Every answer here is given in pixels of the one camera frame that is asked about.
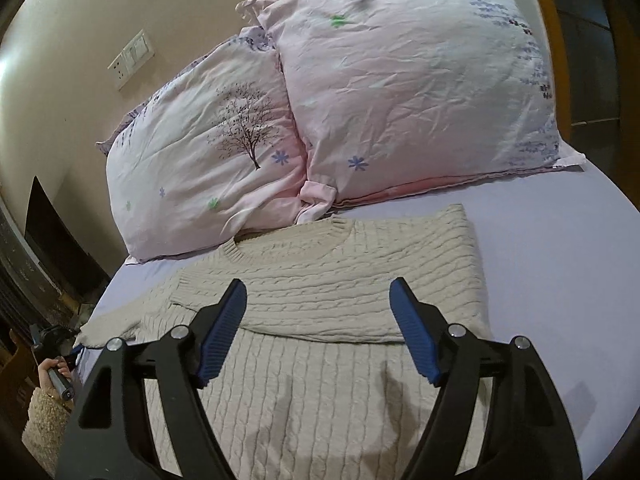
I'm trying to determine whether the beige cable-knit sweater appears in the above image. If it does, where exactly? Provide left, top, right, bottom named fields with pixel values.
left=79, top=205, right=488, bottom=479

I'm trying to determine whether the fuzzy beige sleeve forearm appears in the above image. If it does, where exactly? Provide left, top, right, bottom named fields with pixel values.
left=22, top=387, right=70, bottom=478

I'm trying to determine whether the person's left hand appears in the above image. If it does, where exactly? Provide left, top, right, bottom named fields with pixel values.
left=38, top=356, right=75, bottom=401

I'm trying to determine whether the dark bedside furniture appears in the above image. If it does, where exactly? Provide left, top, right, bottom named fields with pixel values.
left=1, top=179, right=110, bottom=335

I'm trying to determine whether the left pink floral pillow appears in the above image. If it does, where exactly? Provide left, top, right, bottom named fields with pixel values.
left=97, top=26, right=306, bottom=262

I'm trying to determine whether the pink floral pillow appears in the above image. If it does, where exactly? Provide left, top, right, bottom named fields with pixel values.
left=236, top=0, right=585, bottom=212
left=97, top=26, right=306, bottom=262

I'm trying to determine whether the right pink floral pillow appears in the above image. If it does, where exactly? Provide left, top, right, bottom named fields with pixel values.
left=236, top=0, right=585, bottom=212

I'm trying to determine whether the white wall switch plate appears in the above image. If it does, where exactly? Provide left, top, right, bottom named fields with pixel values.
left=106, top=29, right=155, bottom=91

